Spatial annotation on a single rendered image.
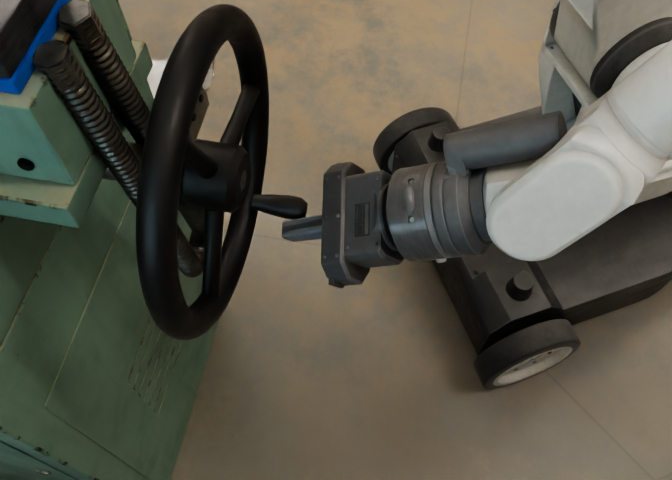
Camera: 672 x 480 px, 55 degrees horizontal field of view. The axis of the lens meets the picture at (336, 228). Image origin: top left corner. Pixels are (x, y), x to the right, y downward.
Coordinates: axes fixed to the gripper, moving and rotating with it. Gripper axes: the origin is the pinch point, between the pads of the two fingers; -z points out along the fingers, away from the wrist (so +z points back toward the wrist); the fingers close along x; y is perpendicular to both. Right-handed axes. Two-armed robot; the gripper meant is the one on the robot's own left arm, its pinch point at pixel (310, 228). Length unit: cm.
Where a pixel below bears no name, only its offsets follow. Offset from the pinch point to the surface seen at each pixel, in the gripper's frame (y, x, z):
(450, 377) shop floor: -73, -12, -15
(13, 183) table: 26.2, -1.5, -9.8
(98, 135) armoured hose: 24.0, 1.9, -3.3
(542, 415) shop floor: -81, -19, 1
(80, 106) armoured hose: 26.9, 2.8, -1.8
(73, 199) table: 23.8, -2.7, -5.6
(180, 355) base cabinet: -31, -10, -48
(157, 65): -2.2, 27.4, -28.2
